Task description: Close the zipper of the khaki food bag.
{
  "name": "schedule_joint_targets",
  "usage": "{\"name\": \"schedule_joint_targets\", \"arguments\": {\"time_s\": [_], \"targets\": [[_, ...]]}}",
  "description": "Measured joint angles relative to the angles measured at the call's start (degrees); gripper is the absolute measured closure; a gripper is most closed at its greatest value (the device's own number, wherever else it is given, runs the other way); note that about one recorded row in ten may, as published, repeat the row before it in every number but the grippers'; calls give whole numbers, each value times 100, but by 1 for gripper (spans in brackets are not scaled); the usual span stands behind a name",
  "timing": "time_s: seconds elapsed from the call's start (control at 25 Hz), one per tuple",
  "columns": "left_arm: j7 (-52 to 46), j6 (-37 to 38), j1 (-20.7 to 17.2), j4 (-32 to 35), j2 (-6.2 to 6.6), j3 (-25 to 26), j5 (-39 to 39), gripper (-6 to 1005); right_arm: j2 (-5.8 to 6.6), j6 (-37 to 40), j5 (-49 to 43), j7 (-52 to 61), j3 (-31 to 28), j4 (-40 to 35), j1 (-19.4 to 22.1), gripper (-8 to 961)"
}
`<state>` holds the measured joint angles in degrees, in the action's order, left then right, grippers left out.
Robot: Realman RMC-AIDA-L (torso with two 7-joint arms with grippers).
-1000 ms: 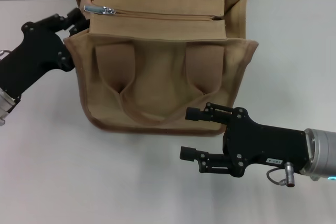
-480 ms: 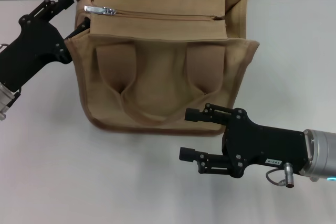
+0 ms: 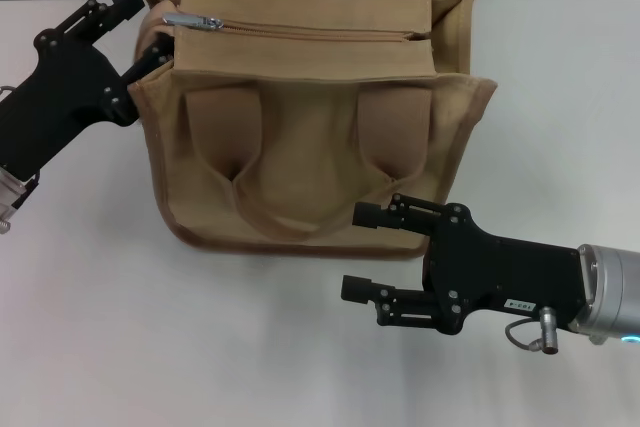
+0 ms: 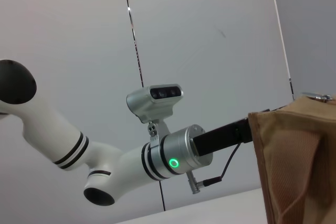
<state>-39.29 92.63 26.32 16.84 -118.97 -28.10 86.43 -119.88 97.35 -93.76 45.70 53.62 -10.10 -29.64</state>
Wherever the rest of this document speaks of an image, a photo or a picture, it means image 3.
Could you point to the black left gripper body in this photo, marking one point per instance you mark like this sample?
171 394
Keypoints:
65 97

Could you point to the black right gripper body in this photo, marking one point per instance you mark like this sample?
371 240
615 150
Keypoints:
500 272

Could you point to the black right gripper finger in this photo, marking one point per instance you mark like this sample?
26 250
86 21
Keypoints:
372 217
360 289

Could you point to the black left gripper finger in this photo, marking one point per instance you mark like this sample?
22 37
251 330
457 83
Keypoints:
125 2
150 61

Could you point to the silver metal zipper pull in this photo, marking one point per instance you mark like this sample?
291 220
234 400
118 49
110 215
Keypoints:
192 20

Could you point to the khaki canvas food bag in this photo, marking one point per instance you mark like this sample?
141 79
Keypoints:
320 147

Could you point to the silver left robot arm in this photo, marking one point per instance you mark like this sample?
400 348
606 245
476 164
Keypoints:
12 197

